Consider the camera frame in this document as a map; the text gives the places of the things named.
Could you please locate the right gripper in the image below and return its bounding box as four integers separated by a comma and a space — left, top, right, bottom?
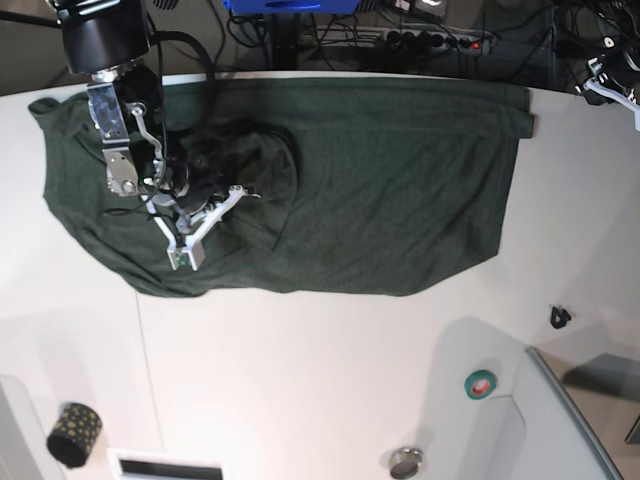
149, 159, 230, 219

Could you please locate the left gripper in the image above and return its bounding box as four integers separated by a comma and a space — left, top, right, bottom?
582, 49, 639, 106

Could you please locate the dark green t-shirt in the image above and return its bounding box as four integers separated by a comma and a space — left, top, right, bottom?
29, 78, 534, 298

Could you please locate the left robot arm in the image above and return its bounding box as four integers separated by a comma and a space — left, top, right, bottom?
553, 1, 639, 106

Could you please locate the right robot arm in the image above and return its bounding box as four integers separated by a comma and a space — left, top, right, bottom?
50, 1, 235, 217

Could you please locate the blue box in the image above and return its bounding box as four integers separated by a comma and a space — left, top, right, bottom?
223, 0, 359, 15

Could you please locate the white power strip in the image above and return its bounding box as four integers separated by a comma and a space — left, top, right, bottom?
319, 25, 498, 56

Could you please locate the small black clip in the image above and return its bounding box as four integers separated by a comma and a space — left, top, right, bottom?
549, 305, 573, 330

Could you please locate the black gold dotted cup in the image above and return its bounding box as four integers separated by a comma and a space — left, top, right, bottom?
46, 403, 103, 469

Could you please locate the white slotted tray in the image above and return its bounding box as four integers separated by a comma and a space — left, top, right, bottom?
107, 448, 224, 480

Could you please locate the green tape roll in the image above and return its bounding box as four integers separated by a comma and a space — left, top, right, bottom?
464, 369, 498, 400

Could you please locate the round metal tin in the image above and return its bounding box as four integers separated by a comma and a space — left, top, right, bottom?
388, 446, 424, 480

